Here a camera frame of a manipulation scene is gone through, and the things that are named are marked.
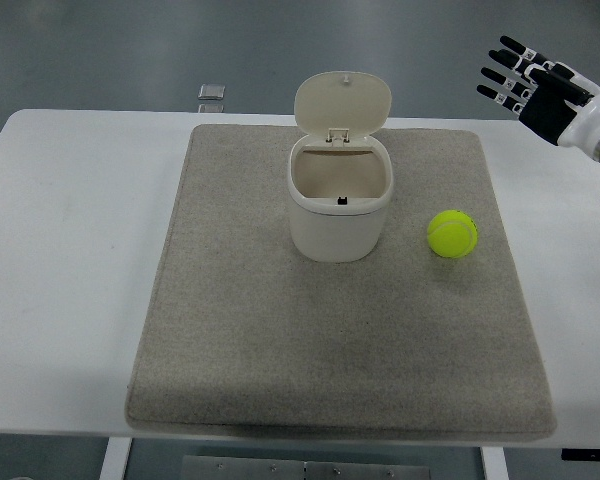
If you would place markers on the white table leg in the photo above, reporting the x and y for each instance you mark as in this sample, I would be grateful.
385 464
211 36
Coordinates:
494 465
114 460

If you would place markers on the black table control panel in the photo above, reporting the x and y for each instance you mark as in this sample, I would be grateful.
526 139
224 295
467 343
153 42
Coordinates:
590 455

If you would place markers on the white bin with flip lid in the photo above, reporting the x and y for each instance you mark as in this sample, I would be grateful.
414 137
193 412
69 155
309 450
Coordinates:
336 225

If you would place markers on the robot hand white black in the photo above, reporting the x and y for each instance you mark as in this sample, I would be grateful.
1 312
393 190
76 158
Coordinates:
550 112

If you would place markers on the yellow tennis ball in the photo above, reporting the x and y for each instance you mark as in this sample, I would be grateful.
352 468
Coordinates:
452 234

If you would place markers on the small metal floor plate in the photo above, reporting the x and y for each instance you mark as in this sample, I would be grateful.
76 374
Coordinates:
210 108
212 91

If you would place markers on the grey metal plate with screws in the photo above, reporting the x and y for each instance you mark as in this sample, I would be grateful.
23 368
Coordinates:
280 470

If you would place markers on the beige felt mat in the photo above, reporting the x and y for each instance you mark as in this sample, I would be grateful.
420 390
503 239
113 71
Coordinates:
330 340

